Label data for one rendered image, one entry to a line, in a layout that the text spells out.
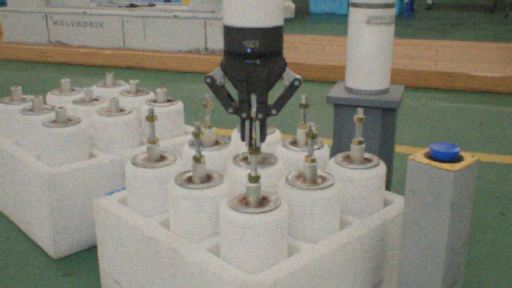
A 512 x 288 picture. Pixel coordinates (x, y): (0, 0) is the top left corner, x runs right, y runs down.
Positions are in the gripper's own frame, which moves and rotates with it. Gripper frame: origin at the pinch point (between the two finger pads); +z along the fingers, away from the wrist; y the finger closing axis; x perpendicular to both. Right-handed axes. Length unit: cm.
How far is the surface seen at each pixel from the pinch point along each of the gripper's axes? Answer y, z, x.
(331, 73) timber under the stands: 6, 32, 189
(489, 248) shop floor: 43, 35, 39
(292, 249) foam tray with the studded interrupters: 5.3, 18.2, 2.1
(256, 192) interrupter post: 0.5, 8.3, -0.8
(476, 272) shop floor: 38, 35, 29
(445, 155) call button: 25.2, 3.0, 2.9
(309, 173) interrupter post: 7.1, 8.7, 8.2
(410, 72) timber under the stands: 40, 29, 184
